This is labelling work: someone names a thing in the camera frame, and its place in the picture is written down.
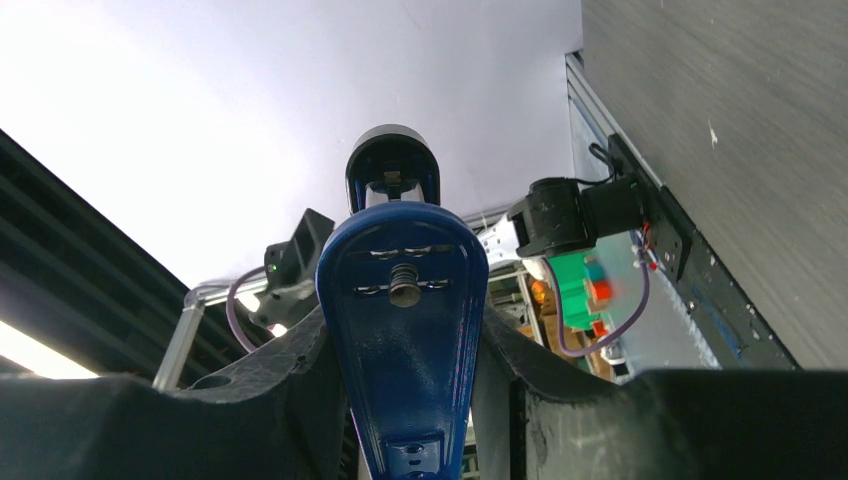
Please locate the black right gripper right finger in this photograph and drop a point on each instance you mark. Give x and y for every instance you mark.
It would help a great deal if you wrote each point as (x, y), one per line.
(537, 416)

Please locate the blue stapler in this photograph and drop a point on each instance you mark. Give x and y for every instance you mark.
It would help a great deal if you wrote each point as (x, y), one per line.
(402, 285)

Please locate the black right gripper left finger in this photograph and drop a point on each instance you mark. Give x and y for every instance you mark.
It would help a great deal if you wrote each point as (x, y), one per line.
(277, 413)

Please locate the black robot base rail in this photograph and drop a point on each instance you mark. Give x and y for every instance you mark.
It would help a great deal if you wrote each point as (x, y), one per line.
(727, 319)

